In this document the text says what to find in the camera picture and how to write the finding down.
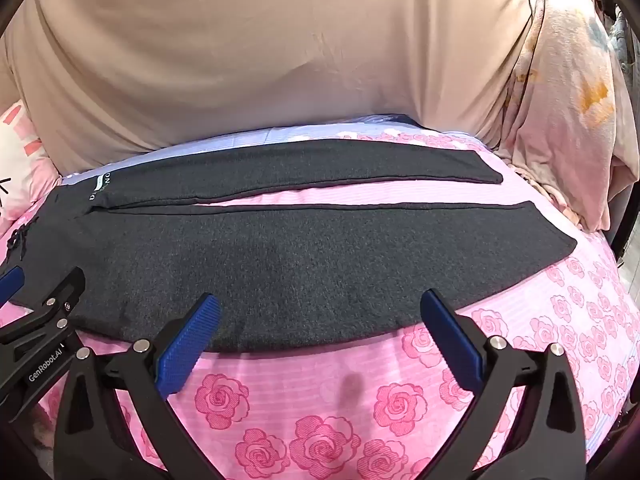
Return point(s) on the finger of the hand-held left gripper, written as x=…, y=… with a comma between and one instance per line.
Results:
x=62, y=292
x=11, y=282

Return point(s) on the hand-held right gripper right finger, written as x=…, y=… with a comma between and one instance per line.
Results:
x=452, y=337

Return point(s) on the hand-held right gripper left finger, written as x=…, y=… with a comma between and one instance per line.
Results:
x=190, y=345

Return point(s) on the dark grey pants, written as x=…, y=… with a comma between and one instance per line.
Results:
x=300, y=260

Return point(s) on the pink rose bedsheet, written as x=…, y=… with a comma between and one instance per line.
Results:
x=300, y=390

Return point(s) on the white rabbit cartoon pillow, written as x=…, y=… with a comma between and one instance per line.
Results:
x=25, y=160

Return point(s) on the peach floral blanket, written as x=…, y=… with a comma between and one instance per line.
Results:
x=565, y=125

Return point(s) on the beige cloth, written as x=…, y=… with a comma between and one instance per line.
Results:
x=250, y=60

